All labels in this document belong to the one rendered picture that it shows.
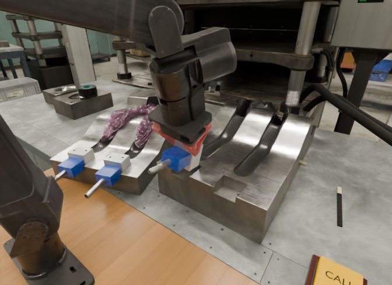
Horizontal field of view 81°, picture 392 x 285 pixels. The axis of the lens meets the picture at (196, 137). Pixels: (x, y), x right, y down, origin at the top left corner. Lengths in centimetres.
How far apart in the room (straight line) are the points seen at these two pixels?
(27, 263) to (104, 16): 38
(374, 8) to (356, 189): 72
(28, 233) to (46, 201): 5
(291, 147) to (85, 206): 52
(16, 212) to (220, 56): 36
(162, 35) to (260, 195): 32
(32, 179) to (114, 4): 25
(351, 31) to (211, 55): 89
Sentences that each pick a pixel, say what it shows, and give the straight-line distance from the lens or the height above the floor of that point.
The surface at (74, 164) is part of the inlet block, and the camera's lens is 63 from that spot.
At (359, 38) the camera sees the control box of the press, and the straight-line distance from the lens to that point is 118.
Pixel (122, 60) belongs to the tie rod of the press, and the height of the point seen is 92.
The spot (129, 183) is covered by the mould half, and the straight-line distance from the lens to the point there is 58.
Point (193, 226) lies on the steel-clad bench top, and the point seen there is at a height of 80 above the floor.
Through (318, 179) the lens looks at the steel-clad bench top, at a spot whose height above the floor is 80.
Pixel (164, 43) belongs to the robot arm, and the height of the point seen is 116.
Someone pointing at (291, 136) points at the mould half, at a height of 91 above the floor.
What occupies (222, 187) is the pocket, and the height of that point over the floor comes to 86.
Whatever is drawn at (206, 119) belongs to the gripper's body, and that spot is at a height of 103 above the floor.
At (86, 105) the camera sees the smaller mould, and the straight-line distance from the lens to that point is 111.
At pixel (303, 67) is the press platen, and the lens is 107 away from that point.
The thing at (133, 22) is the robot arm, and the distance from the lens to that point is 31.
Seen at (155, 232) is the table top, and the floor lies 80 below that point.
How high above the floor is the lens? 119
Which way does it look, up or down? 28 degrees down
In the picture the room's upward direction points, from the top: straight up
